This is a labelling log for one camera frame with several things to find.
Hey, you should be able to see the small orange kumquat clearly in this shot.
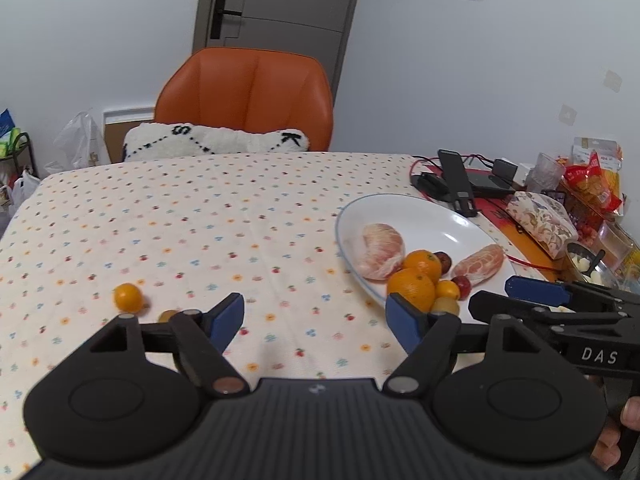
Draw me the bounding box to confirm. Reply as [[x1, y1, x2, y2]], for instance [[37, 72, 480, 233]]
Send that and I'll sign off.
[[113, 283, 144, 314], [435, 280, 461, 301]]

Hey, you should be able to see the small red fruit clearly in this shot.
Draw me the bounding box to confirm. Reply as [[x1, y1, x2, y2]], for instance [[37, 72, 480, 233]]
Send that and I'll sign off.
[[451, 275, 473, 300], [434, 252, 452, 275]]

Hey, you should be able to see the large orange mandarin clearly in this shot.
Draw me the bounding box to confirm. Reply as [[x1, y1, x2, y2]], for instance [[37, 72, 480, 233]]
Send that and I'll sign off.
[[402, 249, 442, 283]]

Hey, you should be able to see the peeled pomelo chunk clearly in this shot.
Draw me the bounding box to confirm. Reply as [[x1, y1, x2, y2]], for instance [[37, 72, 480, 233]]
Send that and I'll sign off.
[[356, 223, 405, 282]]

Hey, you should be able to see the brown longan fruit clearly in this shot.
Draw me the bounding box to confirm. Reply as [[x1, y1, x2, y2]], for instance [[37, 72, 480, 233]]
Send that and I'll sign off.
[[431, 297, 460, 316]]

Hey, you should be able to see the right human hand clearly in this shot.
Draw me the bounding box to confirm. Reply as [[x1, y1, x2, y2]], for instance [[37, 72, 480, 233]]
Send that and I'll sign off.
[[589, 376, 639, 479]]

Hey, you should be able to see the bowl with garlic cloves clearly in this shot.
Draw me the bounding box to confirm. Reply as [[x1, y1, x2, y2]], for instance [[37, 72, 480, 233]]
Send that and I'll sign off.
[[563, 242, 618, 288]]

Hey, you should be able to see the small orange kumquat on table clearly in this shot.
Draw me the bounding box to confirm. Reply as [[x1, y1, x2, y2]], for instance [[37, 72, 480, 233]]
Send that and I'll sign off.
[[113, 283, 144, 314]]

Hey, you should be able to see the floral dotted tablecloth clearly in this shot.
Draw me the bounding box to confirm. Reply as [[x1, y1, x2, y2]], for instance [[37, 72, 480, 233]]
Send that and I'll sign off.
[[1, 152, 420, 479]]

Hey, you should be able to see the white ceramic plate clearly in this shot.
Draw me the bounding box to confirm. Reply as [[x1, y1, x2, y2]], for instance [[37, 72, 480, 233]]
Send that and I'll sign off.
[[335, 194, 494, 313]]

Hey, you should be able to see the clear glass cup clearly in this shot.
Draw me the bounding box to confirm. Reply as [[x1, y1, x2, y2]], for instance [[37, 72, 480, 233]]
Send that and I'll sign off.
[[525, 153, 565, 193]]

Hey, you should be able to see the red snack bag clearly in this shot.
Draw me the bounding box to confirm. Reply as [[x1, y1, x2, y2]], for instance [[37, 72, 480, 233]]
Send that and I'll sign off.
[[564, 151, 623, 214]]

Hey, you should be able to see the black power bank device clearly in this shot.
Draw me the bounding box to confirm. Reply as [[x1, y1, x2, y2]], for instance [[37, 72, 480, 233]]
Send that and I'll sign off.
[[466, 171, 515, 198]]

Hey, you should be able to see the black phone stand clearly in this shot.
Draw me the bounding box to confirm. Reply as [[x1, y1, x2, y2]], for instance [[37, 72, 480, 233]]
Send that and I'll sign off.
[[437, 150, 478, 218]]

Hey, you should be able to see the white fluffy cushion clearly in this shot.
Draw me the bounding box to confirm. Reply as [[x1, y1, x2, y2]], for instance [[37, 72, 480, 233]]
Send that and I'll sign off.
[[122, 122, 310, 162]]

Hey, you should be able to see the white plastic bag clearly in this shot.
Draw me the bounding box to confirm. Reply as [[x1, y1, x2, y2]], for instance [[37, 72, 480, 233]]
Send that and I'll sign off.
[[44, 112, 111, 174]]

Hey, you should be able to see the orange leather chair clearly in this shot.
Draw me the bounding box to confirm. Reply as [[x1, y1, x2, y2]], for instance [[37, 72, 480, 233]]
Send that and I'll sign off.
[[154, 47, 333, 152]]

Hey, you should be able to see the black metal shelf rack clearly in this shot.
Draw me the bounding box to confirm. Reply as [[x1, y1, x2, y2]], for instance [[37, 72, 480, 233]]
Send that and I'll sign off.
[[1, 132, 39, 178]]

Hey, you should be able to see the grey door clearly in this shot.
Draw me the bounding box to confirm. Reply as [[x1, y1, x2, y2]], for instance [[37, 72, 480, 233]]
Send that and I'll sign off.
[[192, 0, 357, 92]]

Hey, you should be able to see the black door handle lock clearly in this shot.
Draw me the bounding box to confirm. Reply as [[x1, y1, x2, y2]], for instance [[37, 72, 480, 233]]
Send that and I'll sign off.
[[209, 0, 243, 40]]

